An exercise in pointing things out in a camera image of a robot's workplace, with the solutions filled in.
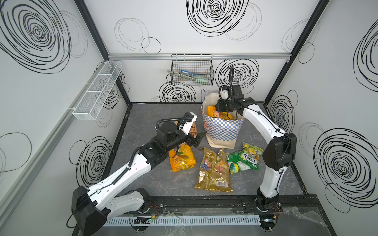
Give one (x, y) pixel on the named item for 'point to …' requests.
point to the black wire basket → (194, 70)
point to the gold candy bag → (214, 173)
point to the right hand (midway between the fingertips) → (214, 104)
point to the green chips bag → (248, 158)
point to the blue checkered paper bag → (220, 132)
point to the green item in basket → (201, 79)
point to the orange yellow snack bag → (182, 158)
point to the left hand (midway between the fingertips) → (200, 126)
